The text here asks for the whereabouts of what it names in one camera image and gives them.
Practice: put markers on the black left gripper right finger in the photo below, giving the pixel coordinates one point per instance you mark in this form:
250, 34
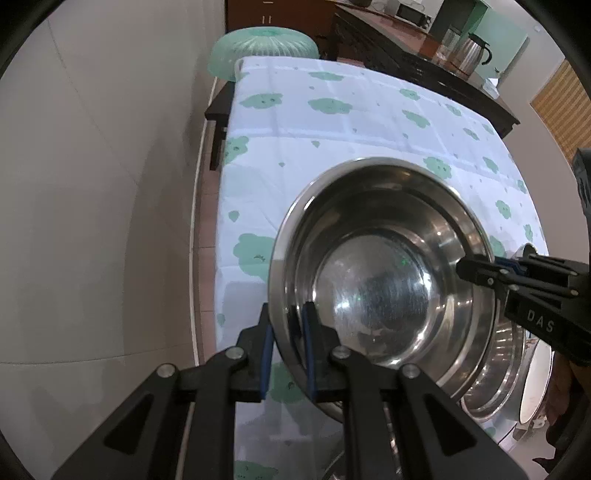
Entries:
398, 423

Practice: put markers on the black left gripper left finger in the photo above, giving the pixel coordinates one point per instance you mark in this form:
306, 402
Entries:
180, 423

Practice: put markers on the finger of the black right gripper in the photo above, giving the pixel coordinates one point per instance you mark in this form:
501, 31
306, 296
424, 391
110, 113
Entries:
566, 274
480, 271

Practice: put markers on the white enamel plate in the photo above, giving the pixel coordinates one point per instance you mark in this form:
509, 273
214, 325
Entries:
535, 373

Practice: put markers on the large steel mixing bowl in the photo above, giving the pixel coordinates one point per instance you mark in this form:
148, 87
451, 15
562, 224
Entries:
374, 244

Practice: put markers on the medium steel bowl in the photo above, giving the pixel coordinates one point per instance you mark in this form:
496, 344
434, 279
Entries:
497, 379

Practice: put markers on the steel thermos jug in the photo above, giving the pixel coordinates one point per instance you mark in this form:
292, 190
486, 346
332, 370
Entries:
470, 53

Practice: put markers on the white green cloud tablecloth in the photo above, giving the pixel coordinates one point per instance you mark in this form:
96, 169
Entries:
291, 120

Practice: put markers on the microwave oven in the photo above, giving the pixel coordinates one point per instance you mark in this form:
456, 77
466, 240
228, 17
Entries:
414, 16

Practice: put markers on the dark wooden sideboard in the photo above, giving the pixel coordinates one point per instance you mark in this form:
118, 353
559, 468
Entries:
395, 48

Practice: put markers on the brown wooden cabinet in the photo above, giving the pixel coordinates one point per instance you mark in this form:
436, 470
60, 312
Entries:
313, 17

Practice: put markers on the dark wooden bench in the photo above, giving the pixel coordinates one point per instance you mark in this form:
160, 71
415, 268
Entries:
218, 113

